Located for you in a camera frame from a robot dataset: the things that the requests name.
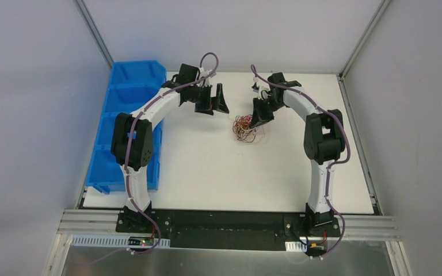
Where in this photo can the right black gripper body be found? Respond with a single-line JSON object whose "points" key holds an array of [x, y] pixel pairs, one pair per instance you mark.
{"points": [[266, 105]]}

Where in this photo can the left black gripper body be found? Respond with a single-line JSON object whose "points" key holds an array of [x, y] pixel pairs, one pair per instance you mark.
{"points": [[209, 96]]}

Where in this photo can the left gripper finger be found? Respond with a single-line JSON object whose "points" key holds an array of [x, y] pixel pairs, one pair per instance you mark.
{"points": [[218, 102], [204, 107]]}

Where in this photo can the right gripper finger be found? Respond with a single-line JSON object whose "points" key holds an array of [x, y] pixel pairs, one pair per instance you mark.
{"points": [[266, 113], [257, 114]]}

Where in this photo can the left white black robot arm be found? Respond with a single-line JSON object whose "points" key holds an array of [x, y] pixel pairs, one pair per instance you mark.
{"points": [[133, 140]]}

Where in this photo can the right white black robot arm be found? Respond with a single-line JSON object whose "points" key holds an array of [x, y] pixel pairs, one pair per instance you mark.
{"points": [[324, 138]]}

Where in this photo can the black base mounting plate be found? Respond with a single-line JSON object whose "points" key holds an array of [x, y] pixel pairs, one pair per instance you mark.
{"points": [[228, 230]]}

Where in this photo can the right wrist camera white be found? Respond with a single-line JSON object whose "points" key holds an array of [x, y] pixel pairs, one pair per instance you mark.
{"points": [[258, 89]]}

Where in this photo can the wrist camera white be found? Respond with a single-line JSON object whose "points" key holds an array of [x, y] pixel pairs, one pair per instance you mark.
{"points": [[205, 73], [258, 89]]}

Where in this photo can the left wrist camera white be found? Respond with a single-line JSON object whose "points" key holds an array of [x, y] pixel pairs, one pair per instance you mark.
{"points": [[205, 73]]}

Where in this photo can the right corner aluminium post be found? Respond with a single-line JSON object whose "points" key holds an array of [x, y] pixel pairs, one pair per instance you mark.
{"points": [[378, 14]]}

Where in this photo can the corner aluminium post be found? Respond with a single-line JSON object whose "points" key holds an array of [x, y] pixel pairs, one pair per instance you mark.
{"points": [[378, 14], [94, 31]]}

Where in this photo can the left corner aluminium post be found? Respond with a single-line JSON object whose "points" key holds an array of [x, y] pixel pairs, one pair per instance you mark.
{"points": [[94, 31]]}

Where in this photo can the aluminium frame rail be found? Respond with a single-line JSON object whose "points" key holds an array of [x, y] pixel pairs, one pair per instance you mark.
{"points": [[357, 226]]}

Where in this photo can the white slotted cable duct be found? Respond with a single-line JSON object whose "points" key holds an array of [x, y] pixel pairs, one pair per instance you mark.
{"points": [[113, 241]]}

